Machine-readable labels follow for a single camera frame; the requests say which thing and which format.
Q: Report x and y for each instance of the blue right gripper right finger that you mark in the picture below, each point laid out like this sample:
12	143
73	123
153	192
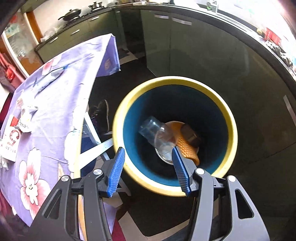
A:
180	170

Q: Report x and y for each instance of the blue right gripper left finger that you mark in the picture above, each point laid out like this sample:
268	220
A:
114	170

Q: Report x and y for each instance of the brown woven snack wrapper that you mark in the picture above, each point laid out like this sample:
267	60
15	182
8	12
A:
187	150

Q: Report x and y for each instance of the clear plastic bottle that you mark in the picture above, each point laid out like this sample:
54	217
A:
158	134

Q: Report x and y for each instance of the white red milk carton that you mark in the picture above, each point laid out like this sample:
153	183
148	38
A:
11	139

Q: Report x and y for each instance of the yellow blue trash bin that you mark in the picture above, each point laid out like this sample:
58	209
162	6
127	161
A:
181	110

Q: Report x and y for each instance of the purple floral tablecloth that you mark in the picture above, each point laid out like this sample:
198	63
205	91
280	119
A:
50	106

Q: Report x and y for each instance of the dark base cabinets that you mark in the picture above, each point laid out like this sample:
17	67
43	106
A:
229	58

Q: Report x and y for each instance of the green drawer cabinets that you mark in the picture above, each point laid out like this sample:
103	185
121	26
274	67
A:
82	30

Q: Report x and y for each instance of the black wok on stove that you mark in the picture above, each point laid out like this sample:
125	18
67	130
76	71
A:
73	13

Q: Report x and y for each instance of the steel pot on stove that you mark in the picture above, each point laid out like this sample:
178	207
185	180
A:
96	6

